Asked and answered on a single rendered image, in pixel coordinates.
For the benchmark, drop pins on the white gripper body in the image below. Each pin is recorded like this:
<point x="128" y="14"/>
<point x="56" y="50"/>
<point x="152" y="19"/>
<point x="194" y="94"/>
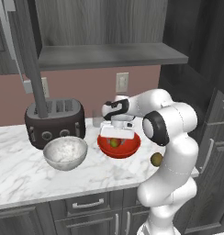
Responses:
<point x="117" y="132"/>

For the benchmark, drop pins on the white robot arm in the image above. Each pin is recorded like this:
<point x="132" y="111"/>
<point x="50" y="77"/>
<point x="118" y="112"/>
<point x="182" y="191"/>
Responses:
<point x="175" y="143"/>

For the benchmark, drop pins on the green red mango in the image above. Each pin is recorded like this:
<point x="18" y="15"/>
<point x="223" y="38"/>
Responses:
<point x="115" y="142"/>

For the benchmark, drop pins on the red bowl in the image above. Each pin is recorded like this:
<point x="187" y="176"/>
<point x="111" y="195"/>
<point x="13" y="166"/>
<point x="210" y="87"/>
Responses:
<point x="118" y="151"/>

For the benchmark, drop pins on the brown potato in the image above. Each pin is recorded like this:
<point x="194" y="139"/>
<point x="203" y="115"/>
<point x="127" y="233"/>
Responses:
<point x="156" y="159"/>

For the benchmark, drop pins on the white speckled bowl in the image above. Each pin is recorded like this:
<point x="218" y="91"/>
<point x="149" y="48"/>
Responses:
<point x="65" y="153"/>

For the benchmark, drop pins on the clear drinking glass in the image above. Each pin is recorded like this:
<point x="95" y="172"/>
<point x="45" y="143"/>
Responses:
<point x="97" y="118"/>

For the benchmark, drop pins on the dark brown toaster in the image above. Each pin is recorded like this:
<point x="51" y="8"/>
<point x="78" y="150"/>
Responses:
<point x="60" y="122"/>

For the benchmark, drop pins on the grey drawer front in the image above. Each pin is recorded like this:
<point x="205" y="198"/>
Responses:
<point x="87" y="204"/>

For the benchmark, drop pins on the grey base cupboard door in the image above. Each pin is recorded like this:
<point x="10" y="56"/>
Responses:
<point x="89" y="225"/>
<point x="136" y="221"/>
<point x="22" y="221"/>

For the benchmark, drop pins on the dark grey tall cupboard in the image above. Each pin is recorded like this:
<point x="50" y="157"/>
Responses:
<point x="208" y="76"/>

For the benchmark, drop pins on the open grey cupboard door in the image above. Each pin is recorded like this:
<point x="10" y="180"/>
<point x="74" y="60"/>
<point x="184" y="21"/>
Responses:
<point x="32" y="61"/>

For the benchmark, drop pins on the dark grey side cupboard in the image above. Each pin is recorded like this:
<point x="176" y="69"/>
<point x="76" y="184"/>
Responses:
<point x="2" y="36"/>

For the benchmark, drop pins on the white wall outlet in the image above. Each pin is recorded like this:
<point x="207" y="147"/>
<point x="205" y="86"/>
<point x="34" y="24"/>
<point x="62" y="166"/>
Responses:
<point x="122" y="82"/>
<point x="45" y="87"/>

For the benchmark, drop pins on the grey wood wall cupboard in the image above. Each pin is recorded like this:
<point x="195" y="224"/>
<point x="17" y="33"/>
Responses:
<point x="104" y="33"/>

